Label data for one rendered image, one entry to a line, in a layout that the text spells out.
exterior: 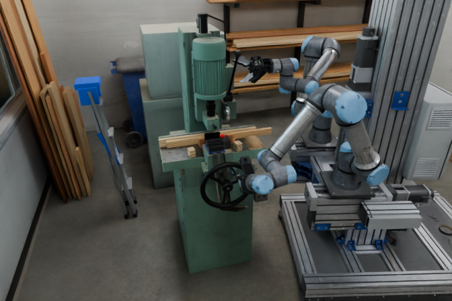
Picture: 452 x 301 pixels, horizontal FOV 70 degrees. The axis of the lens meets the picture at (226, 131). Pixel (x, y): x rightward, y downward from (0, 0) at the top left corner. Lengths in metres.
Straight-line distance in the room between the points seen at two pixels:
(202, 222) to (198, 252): 0.25
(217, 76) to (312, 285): 1.28
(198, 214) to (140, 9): 2.64
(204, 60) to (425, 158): 1.30
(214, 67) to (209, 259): 1.29
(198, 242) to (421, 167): 1.38
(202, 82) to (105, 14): 2.44
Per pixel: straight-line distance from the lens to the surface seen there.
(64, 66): 4.18
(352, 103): 1.34
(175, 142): 1.92
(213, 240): 2.22
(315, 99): 1.44
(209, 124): 1.86
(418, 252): 2.52
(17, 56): 2.78
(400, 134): 1.98
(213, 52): 1.70
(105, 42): 4.08
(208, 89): 1.75
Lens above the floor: 1.84
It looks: 27 degrees down
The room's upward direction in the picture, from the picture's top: 1 degrees counter-clockwise
